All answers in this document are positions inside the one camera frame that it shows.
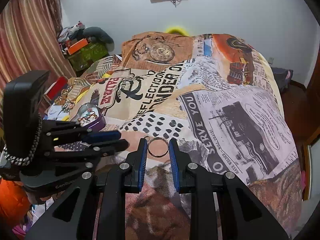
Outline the green patterned storage box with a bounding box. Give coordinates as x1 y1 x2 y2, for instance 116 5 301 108
67 43 109 72

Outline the yellow round pillow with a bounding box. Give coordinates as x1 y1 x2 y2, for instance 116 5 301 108
165 26 189 36

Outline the striped pink brown curtain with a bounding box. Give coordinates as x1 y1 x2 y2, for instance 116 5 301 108
0 0 77 111

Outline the dark clothing pile on floor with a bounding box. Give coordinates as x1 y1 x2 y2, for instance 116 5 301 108
271 67 293 93

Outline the black white braided cord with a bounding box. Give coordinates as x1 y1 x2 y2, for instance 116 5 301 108
2 113 43 166

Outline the grey neck pillow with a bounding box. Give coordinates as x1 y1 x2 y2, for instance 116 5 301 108
82 27 114 51

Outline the printed newspaper pattern bedspread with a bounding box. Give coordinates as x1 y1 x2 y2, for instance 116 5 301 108
47 31 303 240

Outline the striped patchwork cloth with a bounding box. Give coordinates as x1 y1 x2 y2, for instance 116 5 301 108
53 55 122 113

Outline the orange bag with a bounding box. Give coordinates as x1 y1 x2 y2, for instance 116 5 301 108
0 179 30 229

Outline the yellow cloth strip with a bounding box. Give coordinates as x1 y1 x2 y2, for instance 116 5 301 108
58 73 111 121

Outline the red white box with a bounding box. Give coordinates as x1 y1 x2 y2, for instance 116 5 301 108
45 76 68 100

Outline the orange shoe box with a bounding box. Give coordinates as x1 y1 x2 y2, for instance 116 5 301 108
67 38 88 55

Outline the red gold braided bracelet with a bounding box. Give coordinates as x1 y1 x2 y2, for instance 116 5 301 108
77 112 99 126

